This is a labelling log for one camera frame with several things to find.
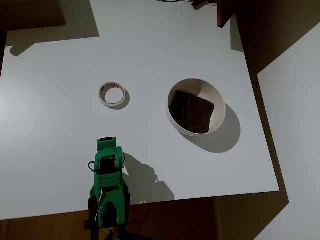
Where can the reddish brown wooden board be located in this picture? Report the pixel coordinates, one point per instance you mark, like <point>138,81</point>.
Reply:
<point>223,12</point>

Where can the white tape roll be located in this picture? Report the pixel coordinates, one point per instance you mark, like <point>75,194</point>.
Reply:
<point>101,97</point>

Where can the black pole clamp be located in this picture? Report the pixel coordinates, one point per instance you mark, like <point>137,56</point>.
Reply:
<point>92,207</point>

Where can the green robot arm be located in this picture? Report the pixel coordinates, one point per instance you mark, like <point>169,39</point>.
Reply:
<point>110,181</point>

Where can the beige bowl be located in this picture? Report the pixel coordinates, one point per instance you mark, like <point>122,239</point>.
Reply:
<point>218,105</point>

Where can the dark folded cloth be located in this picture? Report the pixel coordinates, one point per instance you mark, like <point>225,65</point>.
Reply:
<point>192,112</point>

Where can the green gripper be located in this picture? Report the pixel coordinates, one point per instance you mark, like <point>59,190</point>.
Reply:
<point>107,141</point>

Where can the dark brown furniture panel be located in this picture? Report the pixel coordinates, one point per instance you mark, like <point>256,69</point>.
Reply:
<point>30,12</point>

